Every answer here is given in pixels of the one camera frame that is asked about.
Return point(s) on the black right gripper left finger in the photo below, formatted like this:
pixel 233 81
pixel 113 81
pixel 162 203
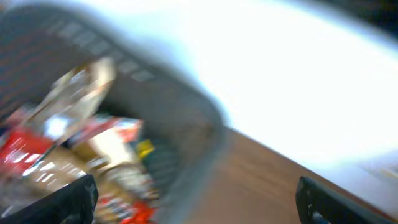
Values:
pixel 74 203

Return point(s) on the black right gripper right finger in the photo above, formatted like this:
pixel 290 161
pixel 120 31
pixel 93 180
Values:
pixel 317 203

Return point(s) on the San Remo spaghetti pack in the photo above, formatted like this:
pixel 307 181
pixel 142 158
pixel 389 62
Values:
pixel 33 167

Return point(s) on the colourful Kleenex tissue multipack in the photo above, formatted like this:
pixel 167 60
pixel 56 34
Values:
pixel 106 141

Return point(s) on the Pantree pouch dark contents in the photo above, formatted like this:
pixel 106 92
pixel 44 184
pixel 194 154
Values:
pixel 73 99

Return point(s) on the Pantree pouch white contents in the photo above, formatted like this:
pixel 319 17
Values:
pixel 127 194

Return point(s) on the green Nescafe coffee bag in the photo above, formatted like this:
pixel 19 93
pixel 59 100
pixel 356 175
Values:
pixel 160 160

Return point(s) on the white back board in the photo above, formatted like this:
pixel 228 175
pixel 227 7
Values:
pixel 300 77

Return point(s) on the grey plastic basket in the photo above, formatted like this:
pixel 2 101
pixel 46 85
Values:
pixel 41 42

